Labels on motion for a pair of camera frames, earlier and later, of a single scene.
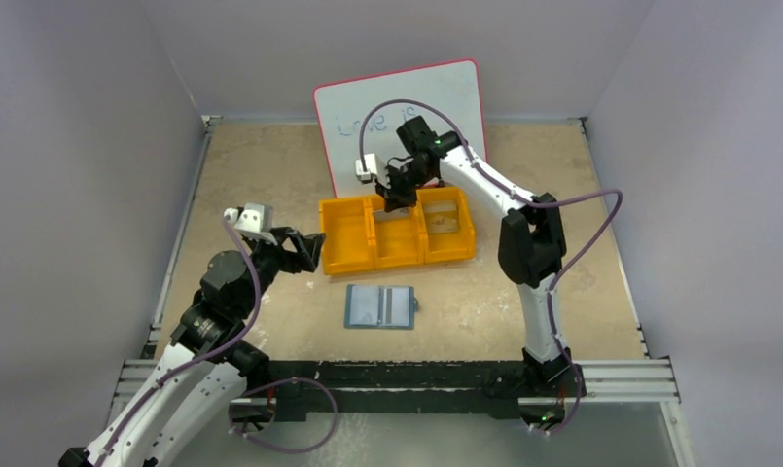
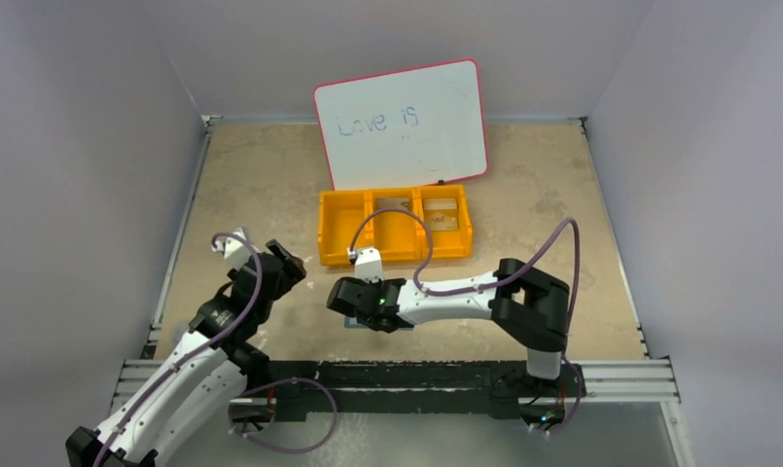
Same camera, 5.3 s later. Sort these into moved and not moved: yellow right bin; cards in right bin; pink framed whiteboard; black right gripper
Moved: black right gripper
Not moved: yellow right bin; cards in right bin; pink framed whiteboard
